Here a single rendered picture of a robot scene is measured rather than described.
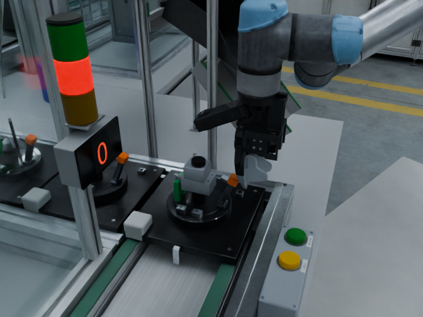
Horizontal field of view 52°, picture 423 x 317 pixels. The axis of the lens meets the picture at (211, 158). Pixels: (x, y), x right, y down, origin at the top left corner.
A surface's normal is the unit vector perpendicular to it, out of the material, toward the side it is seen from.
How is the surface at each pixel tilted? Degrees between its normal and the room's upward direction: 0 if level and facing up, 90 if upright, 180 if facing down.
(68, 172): 90
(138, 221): 0
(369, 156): 0
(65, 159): 90
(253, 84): 90
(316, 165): 0
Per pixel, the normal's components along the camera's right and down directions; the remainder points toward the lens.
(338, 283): 0.00, -0.84
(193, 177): -0.34, 0.50
